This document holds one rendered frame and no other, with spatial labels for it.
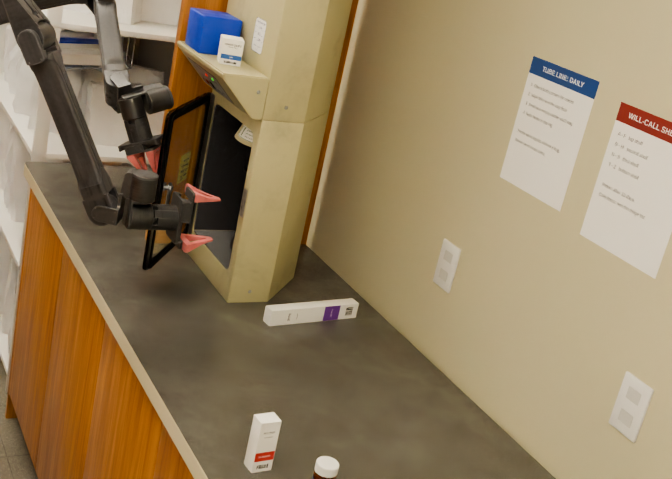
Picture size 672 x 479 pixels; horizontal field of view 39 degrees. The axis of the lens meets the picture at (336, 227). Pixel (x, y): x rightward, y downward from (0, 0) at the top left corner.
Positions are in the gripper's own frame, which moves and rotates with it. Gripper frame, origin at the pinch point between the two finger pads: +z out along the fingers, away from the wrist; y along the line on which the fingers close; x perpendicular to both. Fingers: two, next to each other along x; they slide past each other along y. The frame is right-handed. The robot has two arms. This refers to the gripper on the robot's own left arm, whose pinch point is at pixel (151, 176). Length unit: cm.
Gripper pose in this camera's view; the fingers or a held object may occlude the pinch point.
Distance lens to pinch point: 238.6
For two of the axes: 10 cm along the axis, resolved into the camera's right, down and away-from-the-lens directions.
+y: -9.6, 1.7, 2.3
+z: 2.3, 9.4, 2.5
